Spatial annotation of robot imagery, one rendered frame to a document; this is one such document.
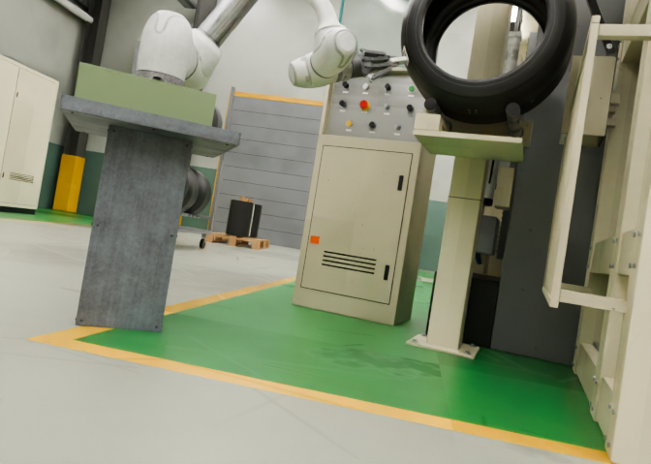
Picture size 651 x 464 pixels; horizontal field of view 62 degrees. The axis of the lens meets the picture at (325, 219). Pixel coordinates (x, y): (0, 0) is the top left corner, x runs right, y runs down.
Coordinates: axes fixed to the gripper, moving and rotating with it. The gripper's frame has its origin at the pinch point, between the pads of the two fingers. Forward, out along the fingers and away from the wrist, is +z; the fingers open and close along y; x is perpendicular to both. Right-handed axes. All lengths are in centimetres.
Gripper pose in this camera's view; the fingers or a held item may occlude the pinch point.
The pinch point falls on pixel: (396, 61)
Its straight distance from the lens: 202.4
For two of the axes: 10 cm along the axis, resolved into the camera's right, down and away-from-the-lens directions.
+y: 3.2, 9.2, -2.1
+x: 3.3, -3.1, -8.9
